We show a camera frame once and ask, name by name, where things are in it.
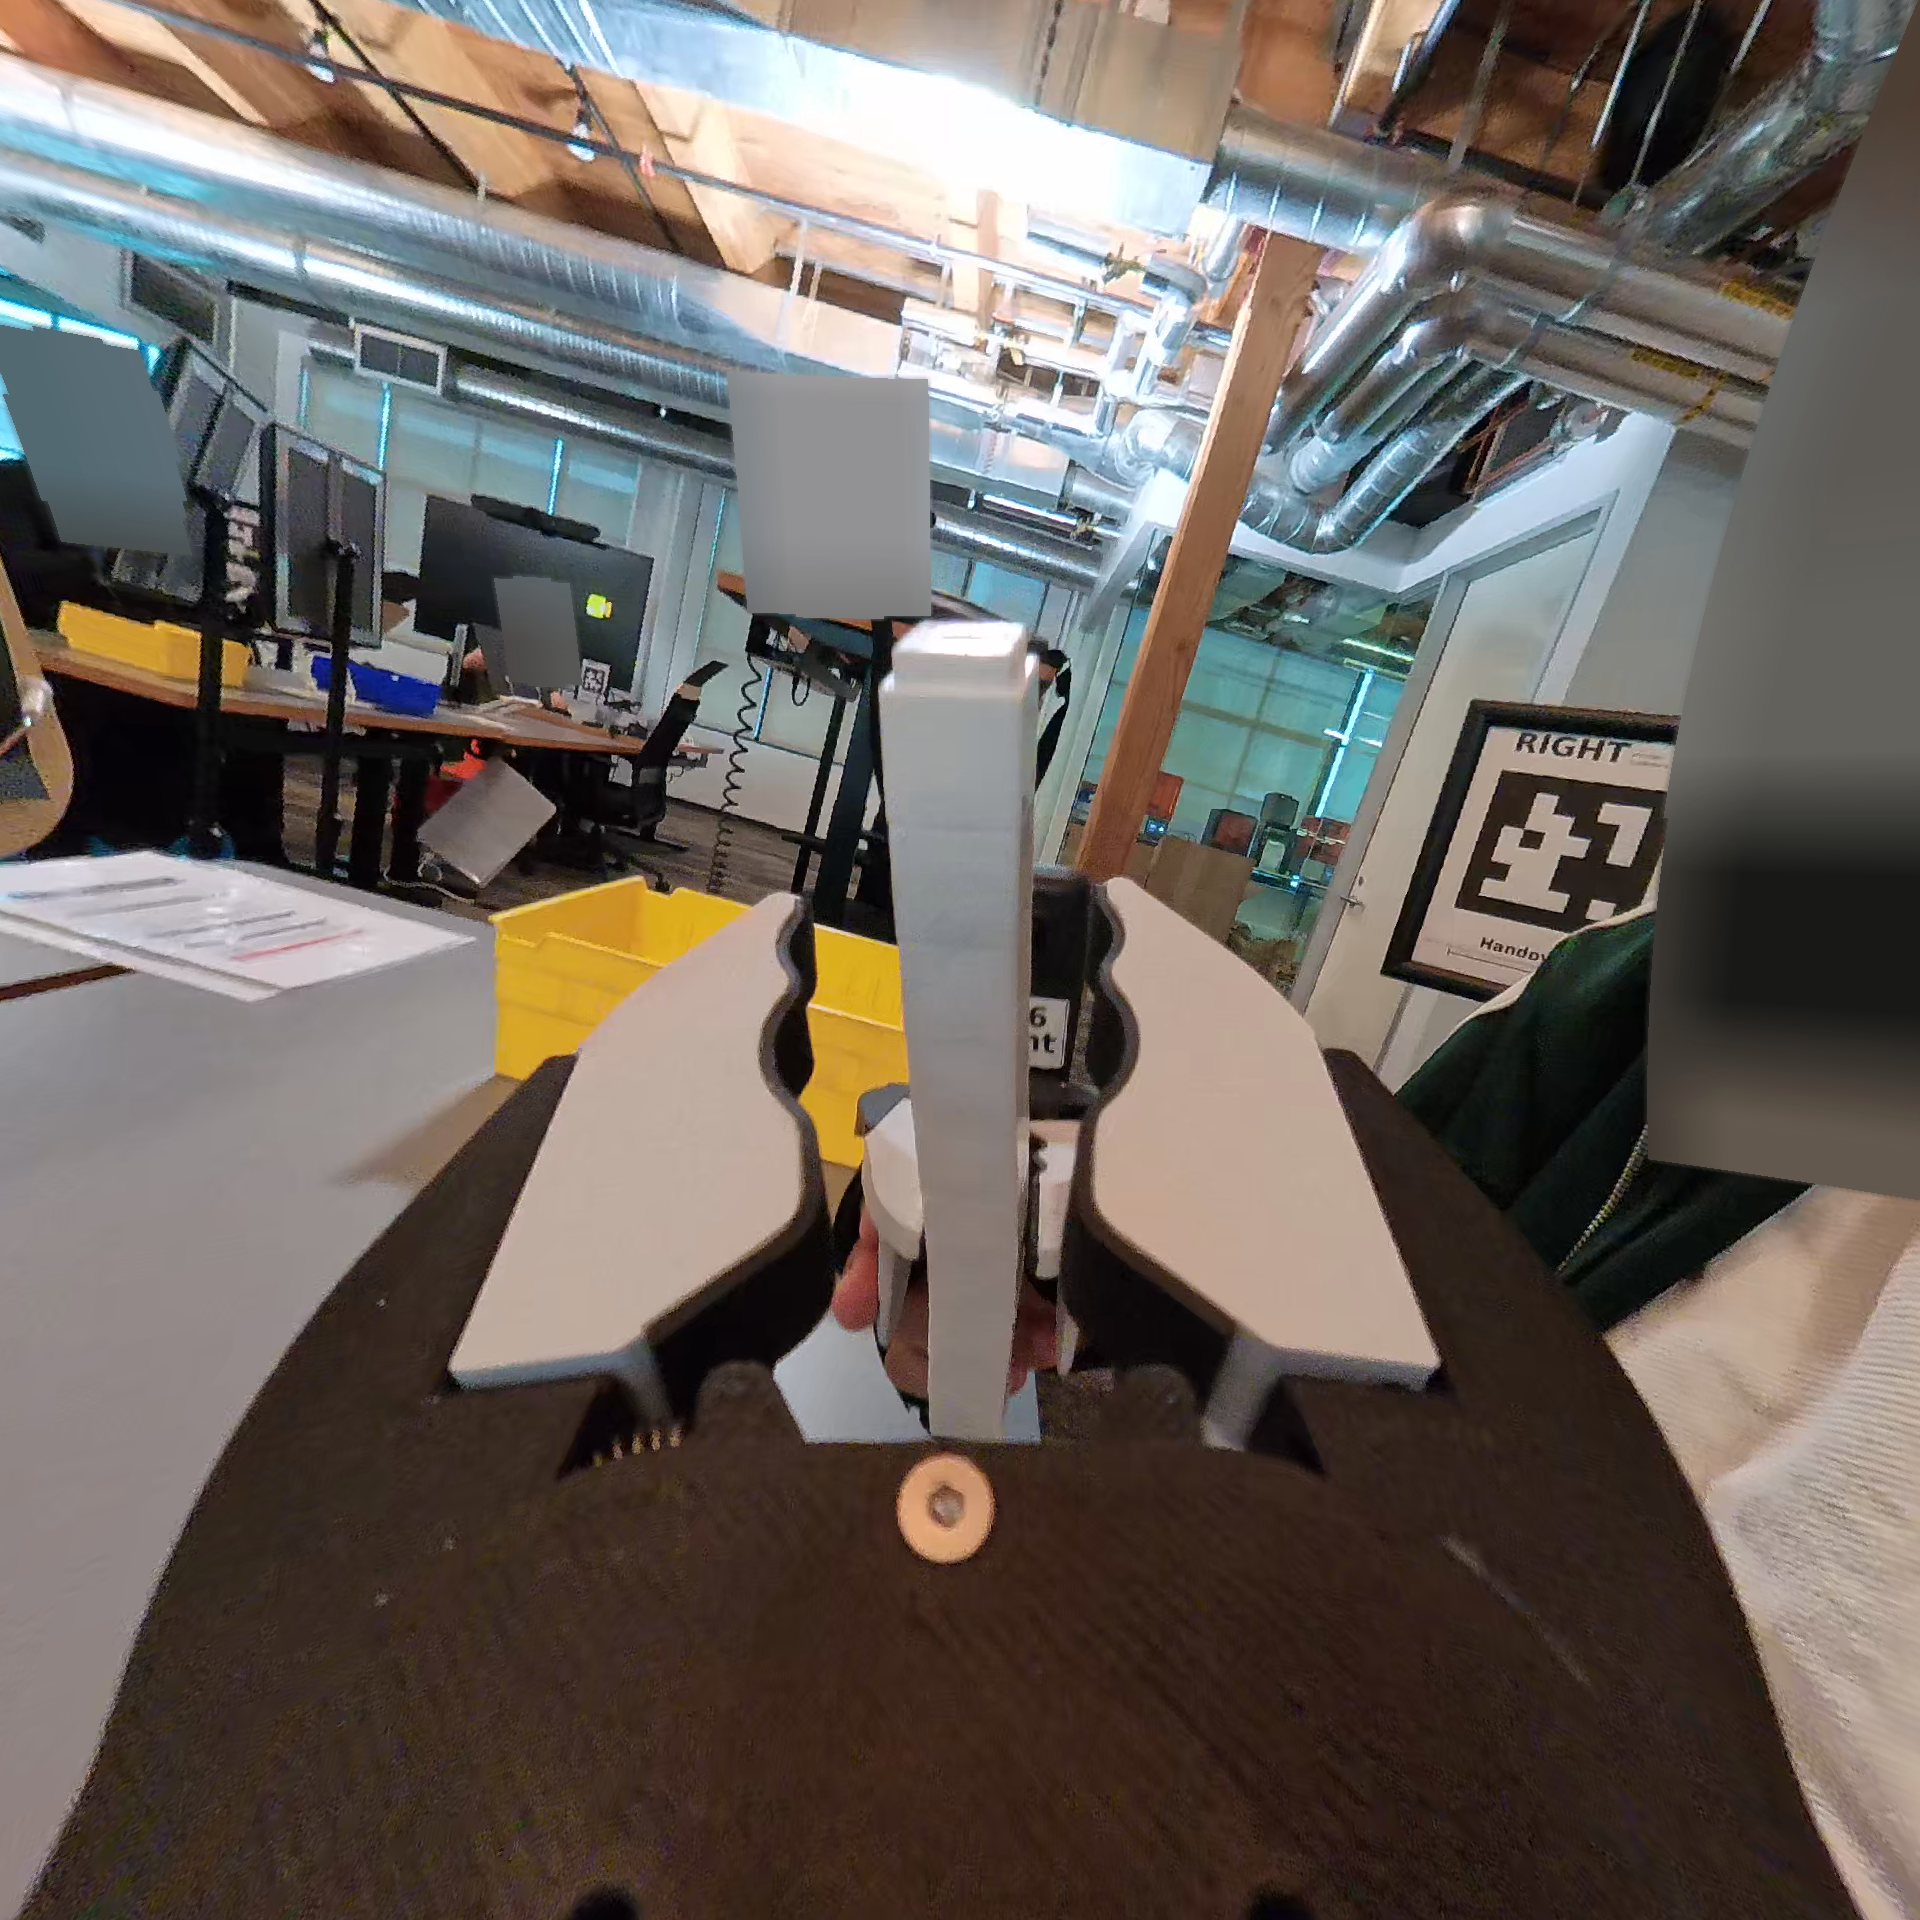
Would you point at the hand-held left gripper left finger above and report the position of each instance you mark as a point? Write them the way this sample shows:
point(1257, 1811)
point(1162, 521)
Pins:
point(644, 1171)

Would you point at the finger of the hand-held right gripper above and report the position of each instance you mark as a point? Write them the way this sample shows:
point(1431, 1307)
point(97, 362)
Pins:
point(897, 1171)
point(1051, 1202)

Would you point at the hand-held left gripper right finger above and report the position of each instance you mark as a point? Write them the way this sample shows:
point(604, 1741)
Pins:
point(1259, 1171)

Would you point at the white segmented bar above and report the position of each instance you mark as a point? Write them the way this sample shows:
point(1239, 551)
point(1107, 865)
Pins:
point(967, 974)

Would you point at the yellow plastic bin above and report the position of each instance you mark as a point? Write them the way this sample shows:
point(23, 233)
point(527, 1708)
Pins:
point(600, 974)

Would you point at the orange plastic object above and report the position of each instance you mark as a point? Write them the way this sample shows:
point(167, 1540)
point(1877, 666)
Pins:
point(458, 770)

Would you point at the person's right hand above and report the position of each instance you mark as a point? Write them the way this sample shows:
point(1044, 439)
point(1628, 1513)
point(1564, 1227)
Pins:
point(858, 1289)

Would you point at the stack of cardboard boxes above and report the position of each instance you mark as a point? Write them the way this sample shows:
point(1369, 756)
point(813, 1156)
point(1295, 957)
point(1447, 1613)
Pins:
point(1201, 869)

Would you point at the person's green jacket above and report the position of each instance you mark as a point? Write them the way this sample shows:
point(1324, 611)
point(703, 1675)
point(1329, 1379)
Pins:
point(1515, 1109)

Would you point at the grey hanging card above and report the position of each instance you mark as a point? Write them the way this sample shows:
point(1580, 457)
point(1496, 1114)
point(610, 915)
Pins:
point(488, 826)

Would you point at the wooden standing desk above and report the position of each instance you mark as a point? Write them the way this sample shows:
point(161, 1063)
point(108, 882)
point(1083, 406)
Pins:
point(809, 647)

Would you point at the black office chair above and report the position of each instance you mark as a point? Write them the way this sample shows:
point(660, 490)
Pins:
point(644, 765)

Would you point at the framed marker poster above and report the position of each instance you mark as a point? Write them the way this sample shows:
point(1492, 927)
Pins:
point(1546, 855)

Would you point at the long wooden desk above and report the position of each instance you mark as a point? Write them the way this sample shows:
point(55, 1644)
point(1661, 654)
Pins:
point(524, 731)

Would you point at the laminated paper sheet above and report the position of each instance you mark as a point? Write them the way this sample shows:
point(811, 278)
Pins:
point(225, 922)

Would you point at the blue storage bin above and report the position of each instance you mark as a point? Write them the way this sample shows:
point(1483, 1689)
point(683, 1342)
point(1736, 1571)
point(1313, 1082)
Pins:
point(381, 687)

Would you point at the large black monitor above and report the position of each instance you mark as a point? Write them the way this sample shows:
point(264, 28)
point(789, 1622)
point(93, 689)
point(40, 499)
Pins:
point(465, 570)

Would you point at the person's white shirt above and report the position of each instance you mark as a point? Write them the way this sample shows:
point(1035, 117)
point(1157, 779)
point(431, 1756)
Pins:
point(1799, 1500)

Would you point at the black display board on stand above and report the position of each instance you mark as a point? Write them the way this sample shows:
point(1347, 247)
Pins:
point(53, 780)

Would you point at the black panel display on pole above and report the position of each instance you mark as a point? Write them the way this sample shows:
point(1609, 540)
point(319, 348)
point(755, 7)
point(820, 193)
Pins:
point(306, 525)
point(225, 436)

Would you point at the bent silver ducts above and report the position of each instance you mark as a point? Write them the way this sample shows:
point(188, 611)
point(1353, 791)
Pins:
point(1425, 300)

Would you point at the long yellow bin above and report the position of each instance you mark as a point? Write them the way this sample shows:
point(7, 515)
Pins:
point(136, 639)

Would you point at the wooden post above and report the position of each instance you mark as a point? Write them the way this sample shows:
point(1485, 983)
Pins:
point(1184, 601)

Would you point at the white wall vent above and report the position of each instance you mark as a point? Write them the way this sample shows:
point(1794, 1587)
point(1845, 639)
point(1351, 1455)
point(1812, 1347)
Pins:
point(399, 359)

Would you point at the silver ceiling duct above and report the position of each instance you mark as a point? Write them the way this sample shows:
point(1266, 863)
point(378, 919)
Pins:
point(299, 225)

